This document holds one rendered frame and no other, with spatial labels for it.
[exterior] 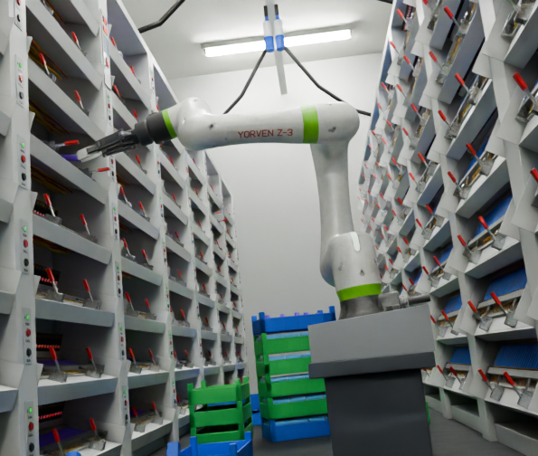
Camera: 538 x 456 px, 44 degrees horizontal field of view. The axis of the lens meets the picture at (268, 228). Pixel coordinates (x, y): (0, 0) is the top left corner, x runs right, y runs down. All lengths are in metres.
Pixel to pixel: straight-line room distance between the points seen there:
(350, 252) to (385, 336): 0.26
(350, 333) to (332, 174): 0.58
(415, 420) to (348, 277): 0.41
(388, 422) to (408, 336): 0.22
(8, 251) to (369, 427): 0.97
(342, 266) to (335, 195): 0.30
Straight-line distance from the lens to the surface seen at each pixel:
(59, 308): 1.78
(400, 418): 1.79
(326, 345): 1.75
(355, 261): 1.86
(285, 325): 2.59
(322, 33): 5.70
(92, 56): 2.45
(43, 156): 1.81
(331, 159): 2.12
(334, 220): 2.06
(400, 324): 1.75
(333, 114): 1.99
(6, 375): 1.55
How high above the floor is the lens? 0.30
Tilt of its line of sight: 11 degrees up
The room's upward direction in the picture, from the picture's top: 6 degrees counter-clockwise
